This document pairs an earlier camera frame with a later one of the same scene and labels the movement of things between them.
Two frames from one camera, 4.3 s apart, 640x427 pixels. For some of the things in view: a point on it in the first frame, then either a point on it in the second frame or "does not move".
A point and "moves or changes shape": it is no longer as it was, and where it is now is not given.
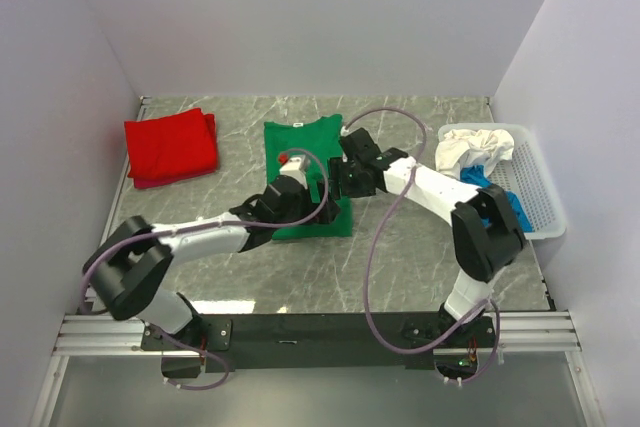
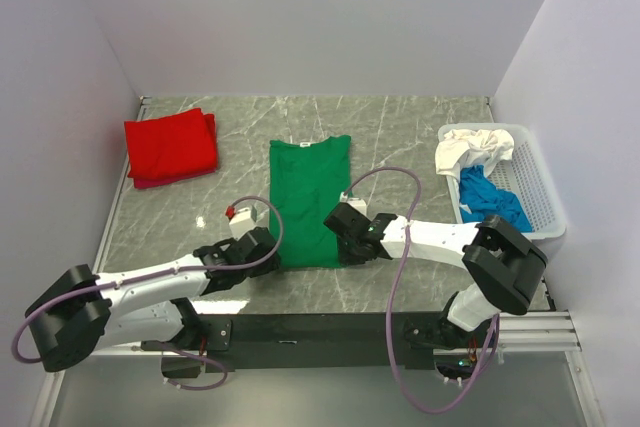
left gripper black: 312,206 → 266,267
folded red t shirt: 171,148 does not move
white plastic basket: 525,177 does not move
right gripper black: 338,168 → 347,259
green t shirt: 317,140 moves or changes shape
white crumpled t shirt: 481,148 does not move
